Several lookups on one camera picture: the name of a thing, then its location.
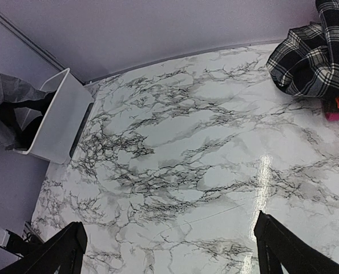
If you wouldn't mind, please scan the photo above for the pink folded garment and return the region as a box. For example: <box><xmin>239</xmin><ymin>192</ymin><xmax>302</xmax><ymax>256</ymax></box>
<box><xmin>324</xmin><ymin>108</ymin><xmax>339</xmax><ymax>122</ymax></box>

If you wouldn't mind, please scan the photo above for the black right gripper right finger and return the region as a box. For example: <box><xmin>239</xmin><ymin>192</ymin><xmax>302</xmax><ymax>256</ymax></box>
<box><xmin>254</xmin><ymin>211</ymin><xmax>339</xmax><ymax>274</ymax></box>

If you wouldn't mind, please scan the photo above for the white plastic laundry bin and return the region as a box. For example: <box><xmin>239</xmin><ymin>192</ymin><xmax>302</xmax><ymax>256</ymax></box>
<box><xmin>13</xmin><ymin>68</ymin><xmax>94</xmax><ymax>164</ymax></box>

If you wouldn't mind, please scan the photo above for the grey button-up shirt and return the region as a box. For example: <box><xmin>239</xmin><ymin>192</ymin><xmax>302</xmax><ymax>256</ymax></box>
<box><xmin>0</xmin><ymin>73</ymin><xmax>56</xmax><ymax>150</ymax></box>

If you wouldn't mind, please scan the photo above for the black white plaid shirt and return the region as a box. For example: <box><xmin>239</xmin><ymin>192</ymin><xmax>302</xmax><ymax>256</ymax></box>
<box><xmin>267</xmin><ymin>1</ymin><xmax>339</xmax><ymax>99</ymax></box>

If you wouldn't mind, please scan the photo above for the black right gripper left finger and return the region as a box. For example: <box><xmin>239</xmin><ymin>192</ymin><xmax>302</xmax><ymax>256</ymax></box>
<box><xmin>0</xmin><ymin>221</ymin><xmax>87</xmax><ymax>273</ymax></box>

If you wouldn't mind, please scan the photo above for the black garment in bin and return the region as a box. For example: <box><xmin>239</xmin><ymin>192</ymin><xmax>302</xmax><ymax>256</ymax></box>
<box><xmin>0</xmin><ymin>91</ymin><xmax>56</xmax><ymax>148</ymax></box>

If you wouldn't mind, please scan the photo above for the left aluminium wall post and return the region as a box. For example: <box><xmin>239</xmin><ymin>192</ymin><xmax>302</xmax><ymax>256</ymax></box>
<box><xmin>0</xmin><ymin>4</ymin><xmax>66</xmax><ymax>72</ymax></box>

